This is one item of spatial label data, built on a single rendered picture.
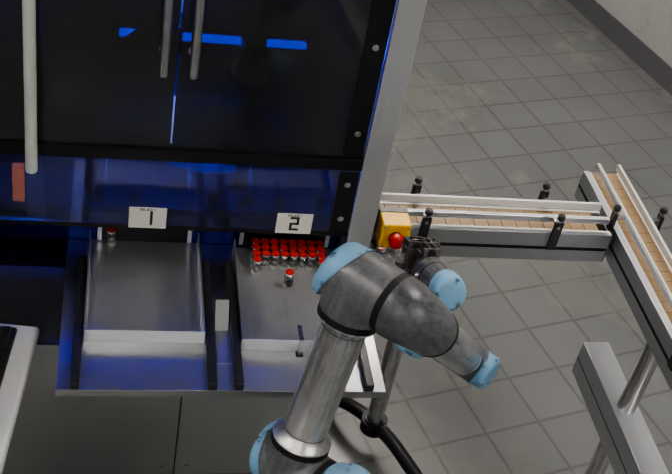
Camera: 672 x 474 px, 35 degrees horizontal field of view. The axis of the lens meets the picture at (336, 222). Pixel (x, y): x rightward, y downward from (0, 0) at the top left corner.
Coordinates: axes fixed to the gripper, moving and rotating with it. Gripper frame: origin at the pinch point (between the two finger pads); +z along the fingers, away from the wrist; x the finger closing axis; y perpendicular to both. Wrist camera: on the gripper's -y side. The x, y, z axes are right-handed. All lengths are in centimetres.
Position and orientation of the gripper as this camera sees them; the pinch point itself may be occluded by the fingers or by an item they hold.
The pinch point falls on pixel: (405, 256)
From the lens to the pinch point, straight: 252.4
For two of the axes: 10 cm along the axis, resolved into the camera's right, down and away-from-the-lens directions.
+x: -9.8, -0.4, -2.0
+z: -1.9, -2.4, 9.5
